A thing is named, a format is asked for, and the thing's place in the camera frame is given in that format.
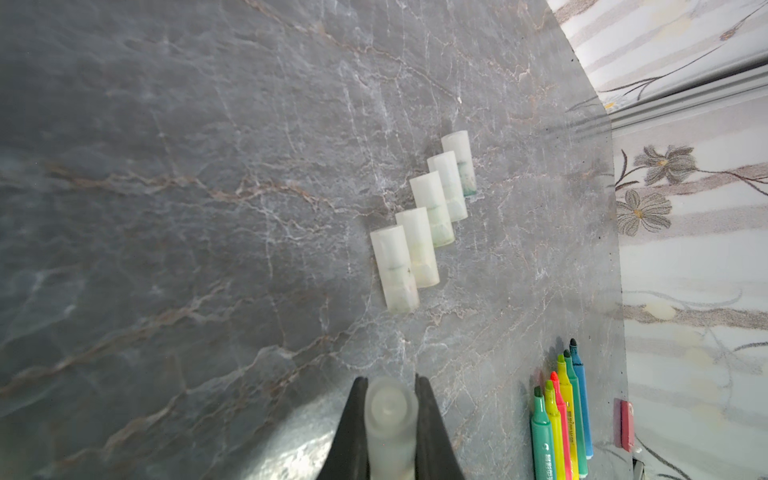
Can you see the aluminium right corner post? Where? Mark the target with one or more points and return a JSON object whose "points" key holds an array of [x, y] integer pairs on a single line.
{"points": [[740, 87]]}

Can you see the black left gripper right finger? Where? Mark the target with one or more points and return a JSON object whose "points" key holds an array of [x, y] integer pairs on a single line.
{"points": [[435, 458]]}

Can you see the translucent blue pen cap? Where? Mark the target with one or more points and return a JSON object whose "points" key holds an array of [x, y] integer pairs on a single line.
{"points": [[458, 142]]}

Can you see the thick blue marker pen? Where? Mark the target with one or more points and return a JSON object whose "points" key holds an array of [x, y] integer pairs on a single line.
{"points": [[580, 372]]}

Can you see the yellow marker pen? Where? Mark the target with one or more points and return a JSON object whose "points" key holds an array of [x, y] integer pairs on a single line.
{"points": [[555, 420], [567, 397]]}

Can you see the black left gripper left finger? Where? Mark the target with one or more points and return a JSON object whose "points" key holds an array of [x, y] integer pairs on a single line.
{"points": [[347, 458]]}

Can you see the pink object at wall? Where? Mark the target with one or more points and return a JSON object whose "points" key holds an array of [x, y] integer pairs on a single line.
{"points": [[627, 434]]}

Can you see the teal green marker pen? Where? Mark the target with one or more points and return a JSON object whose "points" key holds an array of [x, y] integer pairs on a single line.
{"points": [[579, 424]]}

